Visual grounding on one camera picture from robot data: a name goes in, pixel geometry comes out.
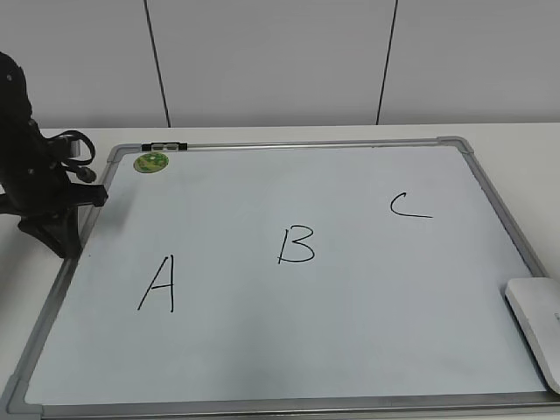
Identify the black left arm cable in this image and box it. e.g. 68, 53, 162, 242
41, 129, 97, 183

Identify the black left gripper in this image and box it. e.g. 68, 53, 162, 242
3, 143, 108, 259

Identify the whiteboard with grey frame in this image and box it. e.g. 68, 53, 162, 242
1, 137, 559, 419

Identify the green round magnet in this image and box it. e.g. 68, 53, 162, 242
133, 152, 169, 174

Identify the white rectangular whiteboard eraser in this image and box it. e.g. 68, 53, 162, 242
505, 277, 560, 394

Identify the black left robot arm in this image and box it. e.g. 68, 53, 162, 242
1, 53, 108, 258

